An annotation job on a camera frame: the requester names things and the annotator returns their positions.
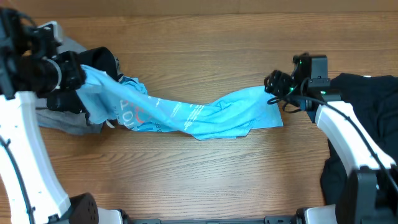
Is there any light blue printed t-shirt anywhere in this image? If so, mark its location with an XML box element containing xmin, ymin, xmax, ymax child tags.
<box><xmin>76</xmin><ymin>65</ymin><xmax>283</xmax><ymax>140</ymax></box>

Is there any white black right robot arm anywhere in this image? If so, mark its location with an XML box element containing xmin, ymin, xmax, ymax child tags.
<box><xmin>264</xmin><ymin>53</ymin><xmax>397</xmax><ymax>224</ymax></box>

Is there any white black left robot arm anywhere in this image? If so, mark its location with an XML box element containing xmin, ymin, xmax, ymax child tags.
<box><xmin>1</xmin><ymin>8</ymin><xmax>126</xmax><ymax>223</ymax></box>

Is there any grey folded garment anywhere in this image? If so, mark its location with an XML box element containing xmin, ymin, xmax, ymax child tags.
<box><xmin>34</xmin><ymin>36</ymin><xmax>105</xmax><ymax>136</ymax></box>

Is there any black folded garment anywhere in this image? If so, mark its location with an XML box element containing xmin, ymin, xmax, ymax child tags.
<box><xmin>78</xmin><ymin>47</ymin><xmax>124</xmax><ymax>82</ymax></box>

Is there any black crumpled garment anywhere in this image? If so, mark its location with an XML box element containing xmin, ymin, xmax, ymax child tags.
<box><xmin>320</xmin><ymin>73</ymin><xmax>397</xmax><ymax>205</ymax></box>

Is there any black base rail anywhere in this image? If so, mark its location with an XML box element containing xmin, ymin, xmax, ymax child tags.
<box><xmin>123</xmin><ymin>216</ymin><xmax>295</xmax><ymax>224</ymax></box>

